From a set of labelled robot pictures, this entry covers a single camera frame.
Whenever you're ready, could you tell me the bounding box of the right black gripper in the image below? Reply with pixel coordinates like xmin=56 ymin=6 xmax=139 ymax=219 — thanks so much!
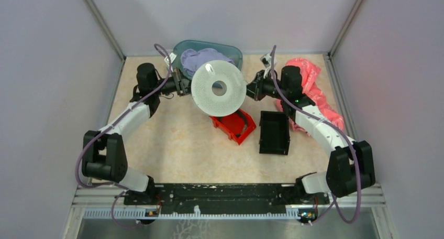
xmin=239 ymin=70 xmax=287 ymax=102

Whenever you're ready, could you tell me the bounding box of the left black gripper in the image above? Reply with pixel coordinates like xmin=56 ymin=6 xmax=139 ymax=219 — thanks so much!
xmin=152 ymin=67 xmax=205 ymax=96

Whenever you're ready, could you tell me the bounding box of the grey plastic cable spool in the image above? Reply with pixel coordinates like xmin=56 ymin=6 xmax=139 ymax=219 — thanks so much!
xmin=191 ymin=60 xmax=246 ymax=117

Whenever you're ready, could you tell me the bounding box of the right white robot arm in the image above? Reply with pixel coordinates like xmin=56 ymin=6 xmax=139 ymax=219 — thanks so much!
xmin=246 ymin=66 xmax=375 ymax=203

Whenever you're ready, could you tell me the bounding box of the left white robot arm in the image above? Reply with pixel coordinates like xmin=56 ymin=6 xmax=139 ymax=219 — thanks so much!
xmin=76 ymin=63 xmax=191 ymax=204

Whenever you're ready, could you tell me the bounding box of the purple cloth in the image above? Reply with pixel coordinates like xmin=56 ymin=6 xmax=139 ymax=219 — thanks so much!
xmin=180 ymin=48 xmax=235 ymax=76

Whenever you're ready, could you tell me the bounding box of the red plastic bin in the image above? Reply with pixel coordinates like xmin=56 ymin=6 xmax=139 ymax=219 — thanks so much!
xmin=209 ymin=109 xmax=257 ymax=145

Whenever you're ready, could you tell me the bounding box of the teal plastic basin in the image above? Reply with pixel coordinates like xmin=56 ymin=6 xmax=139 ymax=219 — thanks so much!
xmin=172 ymin=40 xmax=243 ymax=79

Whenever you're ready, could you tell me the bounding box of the black plastic bin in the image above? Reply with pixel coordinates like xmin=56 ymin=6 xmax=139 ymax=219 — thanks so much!
xmin=259 ymin=111 xmax=290 ymax=155

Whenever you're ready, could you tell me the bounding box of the pink patterned cloth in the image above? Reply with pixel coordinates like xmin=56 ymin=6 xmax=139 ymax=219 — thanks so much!
xmin=286 ymin=57 xmax=345 ymax=131

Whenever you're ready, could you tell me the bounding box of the black cable coil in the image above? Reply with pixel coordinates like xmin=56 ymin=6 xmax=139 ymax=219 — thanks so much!
xmin=236 ymin=108 xmax=251 ymax=136

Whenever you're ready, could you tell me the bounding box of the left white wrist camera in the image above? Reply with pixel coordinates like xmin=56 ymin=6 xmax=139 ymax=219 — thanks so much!
xmin=164 ymin=52 xmax=177 ymax=69

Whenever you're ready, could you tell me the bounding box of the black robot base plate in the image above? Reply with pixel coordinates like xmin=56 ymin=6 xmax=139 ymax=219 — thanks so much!
xmin=124 ymin=183 xmax=330 ymax=215

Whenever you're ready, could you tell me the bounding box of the grey slotted cable duct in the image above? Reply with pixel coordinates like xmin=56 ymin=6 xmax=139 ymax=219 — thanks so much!
xmin=83 ymin=208 xmax=315 ymax=221

